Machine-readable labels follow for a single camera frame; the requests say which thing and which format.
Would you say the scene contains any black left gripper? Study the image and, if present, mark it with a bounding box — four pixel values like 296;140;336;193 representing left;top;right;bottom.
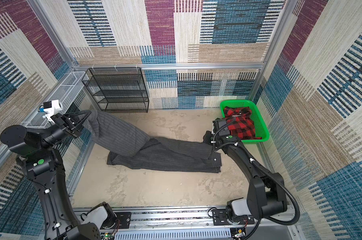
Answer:
40;113;93;153

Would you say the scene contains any green plastic basket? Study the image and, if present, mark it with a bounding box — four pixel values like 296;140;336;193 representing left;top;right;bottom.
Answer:
219;100;270;144

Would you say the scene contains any dark grey striped shirt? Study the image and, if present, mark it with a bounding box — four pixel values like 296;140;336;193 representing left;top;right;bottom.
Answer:
84;111;222;174

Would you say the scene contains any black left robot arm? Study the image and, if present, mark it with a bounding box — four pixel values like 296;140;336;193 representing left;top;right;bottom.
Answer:
0;110;118;240

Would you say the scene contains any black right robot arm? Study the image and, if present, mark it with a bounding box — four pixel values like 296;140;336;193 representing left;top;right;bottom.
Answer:
203;119;289;225

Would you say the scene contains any red black plaid shirt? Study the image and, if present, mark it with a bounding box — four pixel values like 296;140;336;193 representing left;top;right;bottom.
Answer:
223;106;261;140

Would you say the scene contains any white wire mesh tray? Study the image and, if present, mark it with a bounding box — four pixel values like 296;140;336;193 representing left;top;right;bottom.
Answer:
21;71;85;129

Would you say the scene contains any black wire shelf rack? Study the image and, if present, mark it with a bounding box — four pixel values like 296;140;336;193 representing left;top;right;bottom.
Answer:
82;67;150;113

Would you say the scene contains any black corrugated cable conduit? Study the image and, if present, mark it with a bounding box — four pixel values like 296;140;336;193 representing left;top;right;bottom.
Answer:
210;119;301;240

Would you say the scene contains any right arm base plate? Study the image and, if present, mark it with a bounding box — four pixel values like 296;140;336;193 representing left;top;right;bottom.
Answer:
208;208;255;226

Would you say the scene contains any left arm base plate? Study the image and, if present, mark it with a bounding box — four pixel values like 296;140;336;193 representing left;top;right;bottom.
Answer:
99;212;132;231

